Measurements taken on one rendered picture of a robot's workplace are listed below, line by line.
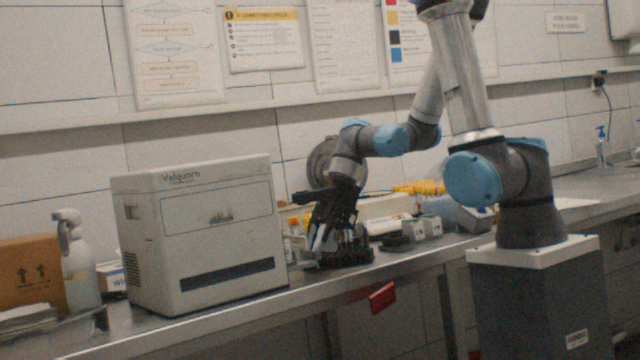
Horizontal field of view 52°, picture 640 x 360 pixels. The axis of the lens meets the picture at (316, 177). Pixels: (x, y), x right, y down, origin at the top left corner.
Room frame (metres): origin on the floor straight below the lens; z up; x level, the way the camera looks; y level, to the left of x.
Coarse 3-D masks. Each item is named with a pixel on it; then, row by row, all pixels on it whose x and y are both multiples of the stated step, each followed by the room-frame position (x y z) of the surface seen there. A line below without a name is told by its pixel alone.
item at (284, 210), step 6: (282, 204) 1.99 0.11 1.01; (294, 204) 1.80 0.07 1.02; (312, 204) 1.83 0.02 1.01; (282, 210) 1.77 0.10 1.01; (288, 210) 1.79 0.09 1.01; (294, 210) 1.80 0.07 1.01; (300, 210) 1.81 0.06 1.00; (306, 210) 1.82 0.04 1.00; (312, 210) 1.83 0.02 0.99; (282, 216) 1.77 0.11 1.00; (288, 216) 1.79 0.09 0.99; (300, 216) 1.81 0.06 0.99; (282, 222) 1.77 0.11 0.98; (300, 222) 1.81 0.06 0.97; (282, 228) 1.77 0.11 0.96; (288, 228) 1.78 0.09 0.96; (300, 228) 1.81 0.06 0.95; (288, 234) 1.78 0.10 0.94
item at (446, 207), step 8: (424, 200) 1.86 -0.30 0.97; (432, 200) 1.84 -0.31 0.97; (440, 200) 1.85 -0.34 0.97; (448, 200) 1.86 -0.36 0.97; (424, 208) 1.86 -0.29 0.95; (432, 208) 1.84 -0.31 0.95; (440, 208) 1.85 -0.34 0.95; (448, 208) 1.86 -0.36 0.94; (456, 208) 1.88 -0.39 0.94; (440, 216) 1.85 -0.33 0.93; (448, 216) 1.86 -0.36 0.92; (456, 216) 1.87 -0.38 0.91; (448, 224) 1.86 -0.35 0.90; (448, 232) 1.84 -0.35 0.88
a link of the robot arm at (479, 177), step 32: (416, 0) 1.32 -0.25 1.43; (448, 0) 1.30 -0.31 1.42; (448, 32) 1.31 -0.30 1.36; (448, 64) 1.32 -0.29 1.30; (448, 96) 1.32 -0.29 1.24; (480, 96) 1.30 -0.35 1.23; (480, 128) 1.29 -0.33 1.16; (448, 160) 1.30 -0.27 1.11; (480, 160) 1.26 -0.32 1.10; (512, 160) 1.31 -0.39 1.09; (448, 192) 1.32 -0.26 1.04; (480, 192) 1.26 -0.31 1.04; (512, 192) 1.31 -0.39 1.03
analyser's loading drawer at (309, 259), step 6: (294, 252) 1.46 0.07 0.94; (300, 252) 1.54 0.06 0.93; (306, 252) 1.52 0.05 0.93; (312, 252) 1.50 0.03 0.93; (294, 258) 1.46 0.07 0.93; (306, 258) 1.52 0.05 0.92; (312, 258) 1.50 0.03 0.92; (288, 264) 1.45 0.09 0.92; (294, 264) 1.46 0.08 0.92; (300, 264) 1.47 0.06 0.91; (306, 264) 1.47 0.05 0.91; (312, 264) 1.49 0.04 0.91; (318, 264) 1.49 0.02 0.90; (288, 270) 1.45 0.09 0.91; (294, 270) 1.46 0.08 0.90
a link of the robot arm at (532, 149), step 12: (516, 144) 1.36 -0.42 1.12; (528, 144) 1.36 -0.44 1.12; (540, 144) 1.37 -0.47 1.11; (528, 156) 1.35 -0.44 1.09; (540, 156) 1.37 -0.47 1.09; (528, 168) 1.33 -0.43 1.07; (540, 168) 1.36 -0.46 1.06; (528, 180) 1.33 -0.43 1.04; (540, 180) 1.36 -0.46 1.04; (528, 192) 1.36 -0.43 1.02; (540, 192) 1.36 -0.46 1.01; (552, 192) 1.38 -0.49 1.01
